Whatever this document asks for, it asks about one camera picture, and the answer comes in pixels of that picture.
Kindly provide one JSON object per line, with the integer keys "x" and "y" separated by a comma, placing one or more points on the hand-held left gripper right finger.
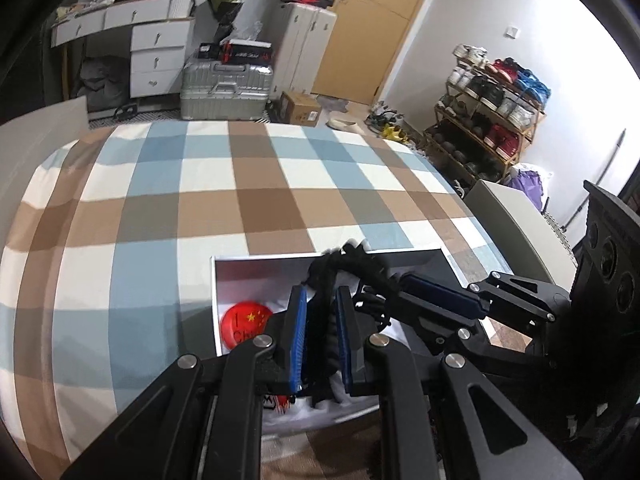
{"x": 350, "y": 345}

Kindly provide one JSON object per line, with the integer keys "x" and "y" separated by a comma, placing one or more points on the white dressing table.
{"x": 155, "y": 55}

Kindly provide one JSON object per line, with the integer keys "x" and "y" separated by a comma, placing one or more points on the long black stick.
{"x": 607, "y": 170}

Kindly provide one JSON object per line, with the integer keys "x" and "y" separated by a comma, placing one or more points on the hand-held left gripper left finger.
{"x": 298, "y": 340}

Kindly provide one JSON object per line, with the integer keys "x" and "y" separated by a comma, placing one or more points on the small black box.
{"x": 210, "y": 51}

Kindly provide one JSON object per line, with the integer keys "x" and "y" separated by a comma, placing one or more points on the dark grey bag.
{"x": 102, "y": 82}

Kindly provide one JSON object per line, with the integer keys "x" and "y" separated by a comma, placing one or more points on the pile of shoes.
{"x": 390, "y": 122}

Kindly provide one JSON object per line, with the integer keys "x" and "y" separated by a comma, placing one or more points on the black wrapped flower bouquet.
{"x": 222, "y": 12}

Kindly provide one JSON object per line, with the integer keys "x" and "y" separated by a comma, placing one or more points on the beige slipper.
{"x": 345, "y": 125}

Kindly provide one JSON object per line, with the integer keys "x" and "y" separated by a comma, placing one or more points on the ribbed grey panel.
{"x": 560, "y": 235}

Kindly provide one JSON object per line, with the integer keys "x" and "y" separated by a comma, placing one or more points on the wooden door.
{"x": 375, "y": 25}

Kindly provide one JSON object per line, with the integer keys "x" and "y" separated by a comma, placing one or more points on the silver suitcase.
{"x": 225, "y": 92}

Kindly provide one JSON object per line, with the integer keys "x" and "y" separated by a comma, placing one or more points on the wooden shoe rack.
{"x": 515, "y": 155}

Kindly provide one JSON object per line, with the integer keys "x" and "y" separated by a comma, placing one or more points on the purple bag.
{"x": 527, "y": 187}

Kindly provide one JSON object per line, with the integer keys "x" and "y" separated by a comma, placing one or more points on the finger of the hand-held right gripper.
{"x": 430, "y": 322}
{"x": 440, "y": 292}

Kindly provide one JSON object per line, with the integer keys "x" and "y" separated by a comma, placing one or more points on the white upright suitcase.
{"x": 302, "y": 50}

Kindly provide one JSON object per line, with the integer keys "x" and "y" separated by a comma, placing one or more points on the silver grey cardboard box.
{"x": 250, "y": 280}

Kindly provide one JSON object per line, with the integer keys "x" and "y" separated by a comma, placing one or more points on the grey cloth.
{"x": 334, "y": 102}

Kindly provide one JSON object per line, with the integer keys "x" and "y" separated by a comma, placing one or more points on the white light switch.
{"x": 512, "y": 31}

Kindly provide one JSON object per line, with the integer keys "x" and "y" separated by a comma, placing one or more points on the black slippers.
{"x": 125, "y": 112}

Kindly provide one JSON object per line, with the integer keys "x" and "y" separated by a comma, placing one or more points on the closed cardboard box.
{"x": 300, "y": 109}

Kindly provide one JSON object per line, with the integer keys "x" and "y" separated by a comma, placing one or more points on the row of shoes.
{"x": 490, "y": 90}

